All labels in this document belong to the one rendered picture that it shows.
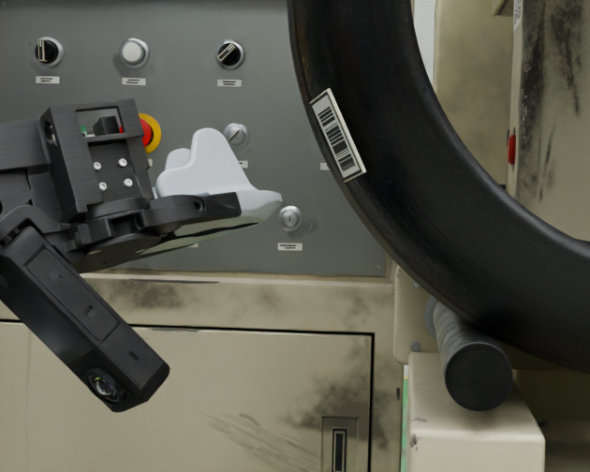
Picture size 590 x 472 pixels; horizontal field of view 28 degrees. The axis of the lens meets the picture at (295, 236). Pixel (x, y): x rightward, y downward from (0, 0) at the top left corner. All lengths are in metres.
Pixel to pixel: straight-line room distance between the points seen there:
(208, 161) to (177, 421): 0.78
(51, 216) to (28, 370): 0.84
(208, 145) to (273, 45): 0.76
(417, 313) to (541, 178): 0.18
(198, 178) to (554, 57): 0.54
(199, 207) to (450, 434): 0.24
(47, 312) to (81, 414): 0.84
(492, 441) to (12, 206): 0.35
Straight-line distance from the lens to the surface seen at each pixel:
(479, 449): 0.79
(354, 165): 0.78
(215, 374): 1.43
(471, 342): 0.79
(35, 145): 0.66
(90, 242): 0.64
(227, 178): 0.70
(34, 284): 0.63
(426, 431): 0.79
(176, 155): 0.74
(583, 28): 1.16
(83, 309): 0.64
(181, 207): 0.65
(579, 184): 1.15
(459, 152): 0.77
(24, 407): 1.49
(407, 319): 1.12
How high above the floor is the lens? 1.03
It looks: 3 degrees down
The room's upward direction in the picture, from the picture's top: 1 degrees clockwise
